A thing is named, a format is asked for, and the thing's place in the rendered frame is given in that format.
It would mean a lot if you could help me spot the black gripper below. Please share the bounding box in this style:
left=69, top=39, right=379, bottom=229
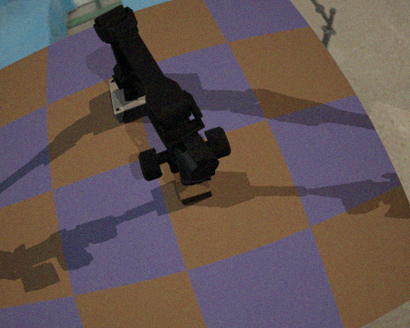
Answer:
left=138, top=127, right=231, bottom=181

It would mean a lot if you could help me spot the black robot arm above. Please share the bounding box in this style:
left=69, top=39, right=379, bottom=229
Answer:
left=93, top=5, right=219, bottom=186

